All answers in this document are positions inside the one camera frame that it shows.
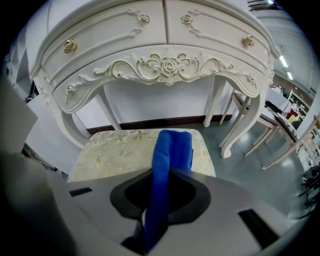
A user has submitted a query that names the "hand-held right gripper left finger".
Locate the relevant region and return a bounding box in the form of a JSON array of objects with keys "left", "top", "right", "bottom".
[{"left": 66, "top": 169, "right": 154, "bottom": 256}]

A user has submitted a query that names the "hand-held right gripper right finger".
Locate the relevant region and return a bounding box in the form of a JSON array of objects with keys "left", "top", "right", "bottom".
[{"left": 151, "top": 169, "right": 299, "bottom": 256}]

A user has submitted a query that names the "gold patterned cushioned stool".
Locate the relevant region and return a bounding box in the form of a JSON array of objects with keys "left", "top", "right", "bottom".
[{"left": 66, "top": 128, "right": 217, "bottom": 184}]

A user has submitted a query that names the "blue cloth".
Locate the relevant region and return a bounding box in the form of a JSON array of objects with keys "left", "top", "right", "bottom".
[{"left": 143, "top": 129, "right": 195, "bottom": 253}]

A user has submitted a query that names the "white dressing table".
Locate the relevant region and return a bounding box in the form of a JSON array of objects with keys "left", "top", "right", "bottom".
[{"left": 29, "top": 0, "right": 284, "bottom": 160}]

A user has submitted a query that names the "black office chair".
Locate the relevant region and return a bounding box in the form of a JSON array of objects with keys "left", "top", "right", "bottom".
[{"left": 301, "top": 163, "right": 320, "bottom": 208}]

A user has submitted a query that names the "wooden chair with patterned cushion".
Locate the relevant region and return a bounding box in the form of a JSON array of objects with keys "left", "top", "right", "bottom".
[{"left": 261, "top": 112, "right": 320, "bottom": 171}]

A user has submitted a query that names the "dark-seat wooden stool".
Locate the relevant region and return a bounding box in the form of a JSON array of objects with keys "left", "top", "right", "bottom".
[{"left": 219, "top": 90, "right": 252, "bottom": 127}]

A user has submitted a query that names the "white storage rack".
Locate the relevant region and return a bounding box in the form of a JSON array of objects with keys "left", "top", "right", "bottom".
[{"left": 287, "top": 91, "right": 312, "bottom": 120}]

